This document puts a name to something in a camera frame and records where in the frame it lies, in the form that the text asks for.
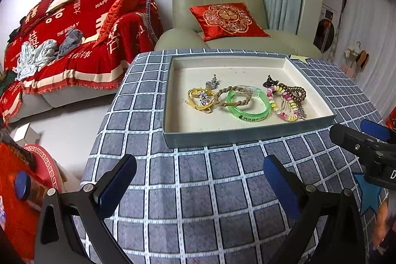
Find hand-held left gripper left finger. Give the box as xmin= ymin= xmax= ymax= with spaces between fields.
xmin=34 ymin=153 xmax=138 ymax=264

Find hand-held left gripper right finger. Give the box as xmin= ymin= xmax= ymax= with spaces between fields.
xmin=263 ymin=154 xmax=371 ymax=264

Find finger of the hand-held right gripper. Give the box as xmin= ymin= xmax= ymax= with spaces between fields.
xmin=360 ymin=119 xmax=393 ymax=143
xmin=329 ymin=124 xmax=377 ymax=160

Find gold metal hair clips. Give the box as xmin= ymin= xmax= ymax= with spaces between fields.
xmin=280 ymin=98 xmax=309 ymax=121

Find brown coil hair tie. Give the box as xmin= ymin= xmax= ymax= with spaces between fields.
xmin=276 ymin=83 xmax=307 ymax=104

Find translucent green bracelet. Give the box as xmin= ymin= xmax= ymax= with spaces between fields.
xmin=225 ymin=85 xmax=270 ymax=122

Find colourful bead bracelet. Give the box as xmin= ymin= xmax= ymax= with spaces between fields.
xmin=266 ymin=85 xmax=299 ymax=122

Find shallow cream box tray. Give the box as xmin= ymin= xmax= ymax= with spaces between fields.
xmin=162 ymin=54 xmax=336 ymax=149

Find brown braided hair tie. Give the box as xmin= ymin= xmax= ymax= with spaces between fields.
xmin=215 ymin=85 xmax=251 ymax=109

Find silver bead charm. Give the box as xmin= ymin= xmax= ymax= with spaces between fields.
xmin=199 ymin=90 xmax=213 ymax=105

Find yellow hair tie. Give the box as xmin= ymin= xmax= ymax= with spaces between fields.
xmin=185 ymin=87 xmax=217 ymax=114

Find person's right hand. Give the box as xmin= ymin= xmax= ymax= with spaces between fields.
xmin=373 ymin=199 xmax=396 ymax=252

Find red stool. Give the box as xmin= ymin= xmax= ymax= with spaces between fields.
xmin=386 ymin=106 xmax=396 ymax=130

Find blue star sticker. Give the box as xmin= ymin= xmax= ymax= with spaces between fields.
xmin=353 ymin=173 xmax=383 ymax=217

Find red round patterned box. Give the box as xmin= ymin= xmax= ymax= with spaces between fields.
xmin=23 ymin=144 xmax=66 ymax=193

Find small hanger with ornaments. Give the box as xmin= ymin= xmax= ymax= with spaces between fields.
xmin=343 ymin=41 xmax=371 ymax=70

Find black hair clip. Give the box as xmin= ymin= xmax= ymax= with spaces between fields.
xmin=263 ymin=74 xmax=278 ymax=88

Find red and gold gift box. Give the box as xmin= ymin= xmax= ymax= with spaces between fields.
xmin=0 ymin=131 xmax=52 ymax=262

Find small white box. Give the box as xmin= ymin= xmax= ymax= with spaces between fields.
xmin=11 ymin=124 xmax=41 ymax=144

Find light grey sofa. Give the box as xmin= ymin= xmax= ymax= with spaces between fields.
xmin=9 ymin=78 xmax=124 ymax=125

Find white fabric backdrop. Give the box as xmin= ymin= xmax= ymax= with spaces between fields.
xmin=337 ymin=0 xmax=396 ymax=126

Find small silver pendant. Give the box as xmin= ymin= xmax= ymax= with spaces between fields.
xmin=205 ymin=74 xmax=220 ymax=90

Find light blue crumpled clothes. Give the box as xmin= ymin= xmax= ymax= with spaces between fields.
xmin=14 ymin=40 xmax=59 ymax=81

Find grey crumpled cloth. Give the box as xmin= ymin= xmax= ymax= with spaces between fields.
xmin=57 ymin=28 xmax=85 ymax=56

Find red blanket sofa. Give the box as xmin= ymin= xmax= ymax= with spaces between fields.
xmin=0 ymin=0 xmax=165 ymax=125

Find red embroidered cushion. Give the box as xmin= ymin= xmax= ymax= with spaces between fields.
xmin=189 ymin=2 xmax=271 ymax=42

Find orange-red striped pillow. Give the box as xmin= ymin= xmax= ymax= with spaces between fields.
xmin=94 ymin=0 xmax=137 ymax=47

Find dark red pillow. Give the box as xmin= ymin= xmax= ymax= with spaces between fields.
xmin=22 ymin=0 xmax=63 ymax=33

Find black wall disc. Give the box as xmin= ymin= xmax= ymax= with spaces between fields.
xmin=313 ymin=12 xmax=336 ymax=53

